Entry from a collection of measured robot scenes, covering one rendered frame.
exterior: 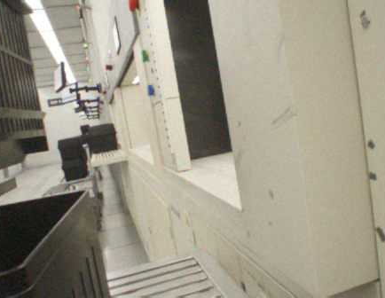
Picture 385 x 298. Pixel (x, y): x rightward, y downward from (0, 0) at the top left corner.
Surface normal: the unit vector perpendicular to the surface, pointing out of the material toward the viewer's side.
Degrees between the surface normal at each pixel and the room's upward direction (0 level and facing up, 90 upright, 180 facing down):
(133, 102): 90
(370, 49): 90
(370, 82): 90
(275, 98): 90
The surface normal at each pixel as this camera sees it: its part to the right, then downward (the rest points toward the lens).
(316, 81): 0.27, 0.05
